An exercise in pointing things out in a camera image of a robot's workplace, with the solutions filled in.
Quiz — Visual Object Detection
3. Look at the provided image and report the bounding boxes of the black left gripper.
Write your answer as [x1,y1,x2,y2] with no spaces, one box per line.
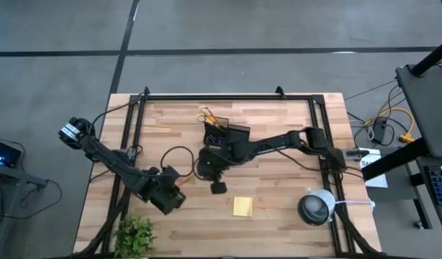
[148,175,188,216]

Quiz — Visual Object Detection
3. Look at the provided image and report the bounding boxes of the yellow-handled scissors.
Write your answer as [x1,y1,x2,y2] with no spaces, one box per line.
[196,105,222,127]

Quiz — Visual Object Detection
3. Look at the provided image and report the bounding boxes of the yellow sticky note pad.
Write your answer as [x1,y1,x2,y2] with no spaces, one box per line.
[232,196,254,218]

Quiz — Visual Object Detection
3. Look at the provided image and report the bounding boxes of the black mesh desk organizer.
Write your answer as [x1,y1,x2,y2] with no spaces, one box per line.
[202,117,252,147]

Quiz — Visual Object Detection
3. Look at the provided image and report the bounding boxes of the green plant in white pot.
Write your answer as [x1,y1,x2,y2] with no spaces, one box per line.
[112,212,158,259]

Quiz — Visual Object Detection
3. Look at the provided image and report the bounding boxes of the white paper sheet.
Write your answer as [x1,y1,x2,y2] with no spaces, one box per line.
[358,147,389,189]

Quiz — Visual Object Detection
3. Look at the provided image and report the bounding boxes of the dark laptop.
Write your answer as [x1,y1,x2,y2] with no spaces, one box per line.
[0,137,23,169]

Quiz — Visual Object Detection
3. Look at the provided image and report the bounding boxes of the black power brick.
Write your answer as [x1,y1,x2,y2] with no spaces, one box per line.
[371,119,388,144]

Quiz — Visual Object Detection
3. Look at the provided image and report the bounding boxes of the black desk leg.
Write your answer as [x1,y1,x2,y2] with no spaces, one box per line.
[361,137,433,182]

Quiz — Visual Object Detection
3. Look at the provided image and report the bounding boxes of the grey desk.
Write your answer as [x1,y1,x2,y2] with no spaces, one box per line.
[394,61,442,159]

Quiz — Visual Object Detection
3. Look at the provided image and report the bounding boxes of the black keyboard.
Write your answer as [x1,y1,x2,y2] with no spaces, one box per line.
[423,165,442,206]

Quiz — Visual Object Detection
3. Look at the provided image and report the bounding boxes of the black pole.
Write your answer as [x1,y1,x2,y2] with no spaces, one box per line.
[410,37,442,78]

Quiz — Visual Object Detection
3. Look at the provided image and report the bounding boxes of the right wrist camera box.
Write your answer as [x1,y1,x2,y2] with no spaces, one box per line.
[210,181,228,196]

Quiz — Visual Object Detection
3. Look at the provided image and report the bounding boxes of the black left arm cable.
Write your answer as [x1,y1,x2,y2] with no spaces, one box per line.
[159,145,197,180]

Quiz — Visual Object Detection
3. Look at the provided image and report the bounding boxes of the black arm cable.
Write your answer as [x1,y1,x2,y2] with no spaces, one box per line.
[159,145,197,180]
[273,143,368,181]

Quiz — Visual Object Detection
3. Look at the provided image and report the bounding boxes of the black aluminium table frame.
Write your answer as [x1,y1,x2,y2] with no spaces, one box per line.
[72,85,384,259]

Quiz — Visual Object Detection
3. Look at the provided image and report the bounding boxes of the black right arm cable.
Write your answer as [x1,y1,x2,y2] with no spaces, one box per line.
[273,143,368,181]

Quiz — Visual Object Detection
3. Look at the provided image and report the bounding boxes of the white camera cable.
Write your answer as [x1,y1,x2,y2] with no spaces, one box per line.
[334,199,377,213]

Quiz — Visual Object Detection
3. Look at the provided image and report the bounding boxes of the yellow cable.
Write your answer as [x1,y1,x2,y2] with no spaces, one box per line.
[364,106,417,144]

